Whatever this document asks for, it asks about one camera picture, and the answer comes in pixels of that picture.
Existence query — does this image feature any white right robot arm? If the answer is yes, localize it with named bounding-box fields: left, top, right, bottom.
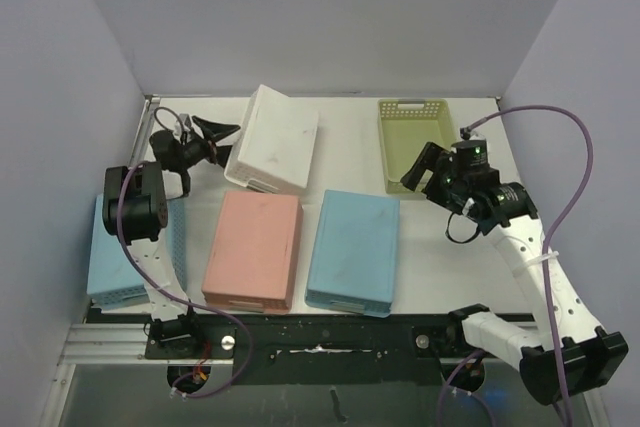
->
left=401, top=139, right=629, bottom=405

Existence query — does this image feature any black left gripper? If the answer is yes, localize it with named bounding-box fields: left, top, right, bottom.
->
left=176, top=118, right=244, bottom=170

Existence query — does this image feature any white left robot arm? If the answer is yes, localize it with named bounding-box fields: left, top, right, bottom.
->
left=102, top=115, right=241, bottom=358

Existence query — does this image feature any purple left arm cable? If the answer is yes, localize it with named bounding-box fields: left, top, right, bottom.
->
left=117, top=106, right=256, bottom=401

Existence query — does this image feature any light blue plastic basket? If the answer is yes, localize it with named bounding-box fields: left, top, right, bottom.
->
left=87, top=194, right=187, bottom=311

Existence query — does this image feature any yellow-green plastic basket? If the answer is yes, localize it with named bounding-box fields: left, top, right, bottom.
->
left=378, top=99, right=456, bottom=195

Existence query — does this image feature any pink plastic basket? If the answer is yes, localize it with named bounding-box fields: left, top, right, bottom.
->
left=201, top=191, right=303, bottom=314

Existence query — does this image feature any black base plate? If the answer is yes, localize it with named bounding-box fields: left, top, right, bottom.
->
left=145, top=314, right=473, bottom=386

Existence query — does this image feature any aluminium table frame rail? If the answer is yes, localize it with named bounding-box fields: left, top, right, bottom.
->
left=59, top=324, right=147, bottom=365

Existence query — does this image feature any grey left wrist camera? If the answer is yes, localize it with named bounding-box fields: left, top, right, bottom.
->
left=177, top=113, right=193, bottom=135

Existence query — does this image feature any white plastic basket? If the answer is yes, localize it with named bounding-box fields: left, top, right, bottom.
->
left=224, top=85, right=319, bottom=195

